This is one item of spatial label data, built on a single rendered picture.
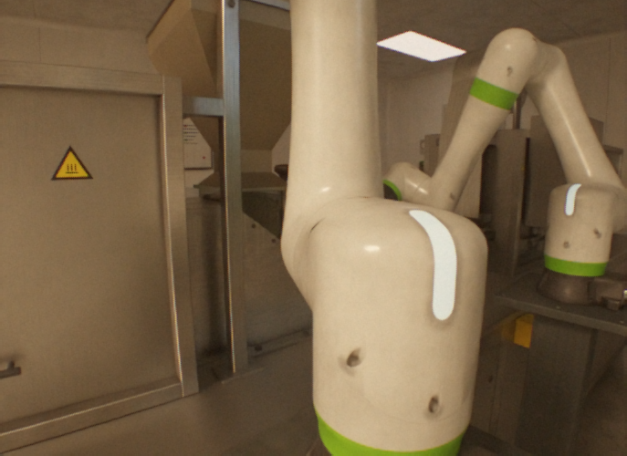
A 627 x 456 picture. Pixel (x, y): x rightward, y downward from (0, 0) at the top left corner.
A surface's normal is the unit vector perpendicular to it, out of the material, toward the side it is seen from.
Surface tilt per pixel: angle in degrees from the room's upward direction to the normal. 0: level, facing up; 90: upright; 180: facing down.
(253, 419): 0
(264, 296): 90
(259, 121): 114
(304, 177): 85
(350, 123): 87
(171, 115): 90
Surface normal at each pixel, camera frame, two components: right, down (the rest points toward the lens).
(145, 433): 0.00, -0.99
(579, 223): -0.56, 0.12
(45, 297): 0.58, 0.12
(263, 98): 0.53, 0.51
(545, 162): -0.81, 0.08
